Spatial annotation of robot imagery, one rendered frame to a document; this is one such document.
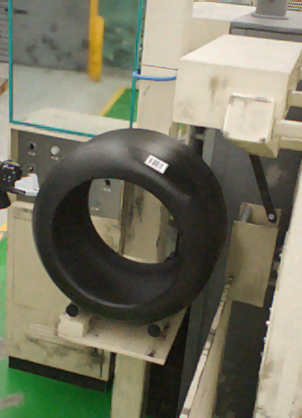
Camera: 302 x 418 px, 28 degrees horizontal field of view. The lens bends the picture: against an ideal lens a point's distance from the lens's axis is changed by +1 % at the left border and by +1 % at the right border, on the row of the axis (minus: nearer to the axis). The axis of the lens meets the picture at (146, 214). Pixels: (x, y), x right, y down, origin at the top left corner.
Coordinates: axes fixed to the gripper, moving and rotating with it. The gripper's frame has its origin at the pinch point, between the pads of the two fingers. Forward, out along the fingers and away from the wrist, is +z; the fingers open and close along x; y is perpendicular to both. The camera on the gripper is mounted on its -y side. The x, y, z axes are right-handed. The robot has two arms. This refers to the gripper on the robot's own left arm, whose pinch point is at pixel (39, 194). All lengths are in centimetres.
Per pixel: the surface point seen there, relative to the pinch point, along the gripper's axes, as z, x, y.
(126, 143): 26.9, -6.3, 26.9
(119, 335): 36, -2, -41
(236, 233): 63, 21, -3
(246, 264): 69, 21, -13
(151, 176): 37.5, -12.1, 21.3
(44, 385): -8, 58, -127
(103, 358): 18, 62, -103
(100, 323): 27, 2, -42
